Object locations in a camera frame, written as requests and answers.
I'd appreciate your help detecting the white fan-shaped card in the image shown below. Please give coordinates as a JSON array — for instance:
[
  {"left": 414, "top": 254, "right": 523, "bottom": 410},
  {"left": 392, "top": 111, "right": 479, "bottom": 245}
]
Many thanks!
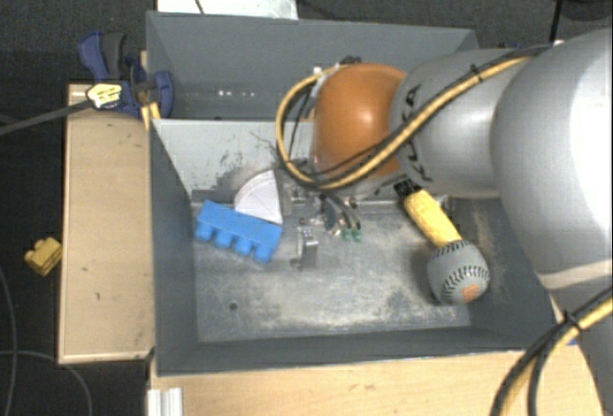
[{"left": 233, "top": 168, "right": 285, "bottom": 225}]

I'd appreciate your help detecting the grey metal bin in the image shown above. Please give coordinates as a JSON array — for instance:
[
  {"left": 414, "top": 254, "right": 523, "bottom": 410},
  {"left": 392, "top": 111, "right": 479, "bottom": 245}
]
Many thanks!
[{"left": 145, "top": 10, "right": 559, "bottom": 377}]

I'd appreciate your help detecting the blue toothed toy block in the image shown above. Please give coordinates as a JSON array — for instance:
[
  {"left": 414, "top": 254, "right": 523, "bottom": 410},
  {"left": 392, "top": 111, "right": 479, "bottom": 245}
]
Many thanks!
[{"left": 193, "top": 198, "right": 284, "bottom": 266}]

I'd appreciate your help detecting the pale wood flat board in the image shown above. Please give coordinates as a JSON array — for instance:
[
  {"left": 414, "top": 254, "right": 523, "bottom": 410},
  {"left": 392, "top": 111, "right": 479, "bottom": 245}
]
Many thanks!
[{"left": 57, "top": 82, "right": 157, "bottom": 365}]

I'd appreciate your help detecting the yellow toy block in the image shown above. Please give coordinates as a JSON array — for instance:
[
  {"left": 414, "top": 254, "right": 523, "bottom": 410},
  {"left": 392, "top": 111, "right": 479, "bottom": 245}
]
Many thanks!
[{"left": 23, "top": 237, "right": 64, "bottom": 278}]

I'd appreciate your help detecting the yellow-handled grey ball toy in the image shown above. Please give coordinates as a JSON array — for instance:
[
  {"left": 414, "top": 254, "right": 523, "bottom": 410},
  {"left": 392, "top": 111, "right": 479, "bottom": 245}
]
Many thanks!
[{"left": 401, "top": 188, "right": 491, "bottom": 307}]

